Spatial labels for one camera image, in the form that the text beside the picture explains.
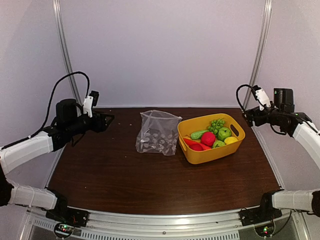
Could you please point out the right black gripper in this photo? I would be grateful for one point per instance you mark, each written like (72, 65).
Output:
(250, 119)

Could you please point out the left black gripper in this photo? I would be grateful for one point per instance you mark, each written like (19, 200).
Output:
(101, 126)

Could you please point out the yellow toy lemon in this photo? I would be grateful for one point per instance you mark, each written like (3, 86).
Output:
(230, 140)

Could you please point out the green toy apple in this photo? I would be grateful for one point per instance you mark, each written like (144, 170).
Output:
(224, 133)

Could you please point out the green toy grapes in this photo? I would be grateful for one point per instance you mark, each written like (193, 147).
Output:
(216, 125)

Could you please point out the red toy apple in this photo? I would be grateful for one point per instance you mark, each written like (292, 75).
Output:
(208, 139)

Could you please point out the clear zip top bag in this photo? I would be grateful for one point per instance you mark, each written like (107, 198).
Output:
(158, 133)

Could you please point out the green toy cucumber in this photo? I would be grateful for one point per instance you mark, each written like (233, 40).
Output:
(197, 134)

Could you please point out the red toy pepper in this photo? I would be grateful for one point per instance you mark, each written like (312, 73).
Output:
(196, 147)

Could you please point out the orange toy carrot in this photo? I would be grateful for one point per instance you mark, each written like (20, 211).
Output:
(190, 142)

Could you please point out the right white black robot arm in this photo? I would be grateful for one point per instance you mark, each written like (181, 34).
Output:
(280, 112)

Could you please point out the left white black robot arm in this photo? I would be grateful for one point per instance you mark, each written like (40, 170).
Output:
(71, 119)

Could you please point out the yellow plastic basket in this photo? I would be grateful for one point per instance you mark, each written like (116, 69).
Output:
(186, 127)

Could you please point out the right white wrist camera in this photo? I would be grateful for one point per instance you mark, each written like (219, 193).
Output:
(262, 98)

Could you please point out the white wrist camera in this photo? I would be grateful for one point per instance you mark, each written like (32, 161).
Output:
(89, 102)
(262, 98)

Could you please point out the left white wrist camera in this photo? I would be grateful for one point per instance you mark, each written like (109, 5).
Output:
(89, 102)

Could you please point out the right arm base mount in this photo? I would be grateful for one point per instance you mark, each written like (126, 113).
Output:
(260, 215)

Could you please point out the aluminium front rail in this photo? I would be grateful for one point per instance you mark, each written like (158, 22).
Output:
(223, 225)

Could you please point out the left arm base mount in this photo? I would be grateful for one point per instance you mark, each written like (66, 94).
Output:
(65, 214)

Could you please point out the right aluminium frame post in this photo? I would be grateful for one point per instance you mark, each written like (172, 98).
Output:
(265, 27)

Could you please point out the aluminium frame post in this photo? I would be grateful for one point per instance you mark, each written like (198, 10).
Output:
(64, 49)
(265, 27)

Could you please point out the left aluminium frame post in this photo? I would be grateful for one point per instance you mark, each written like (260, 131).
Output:
(64, 49)

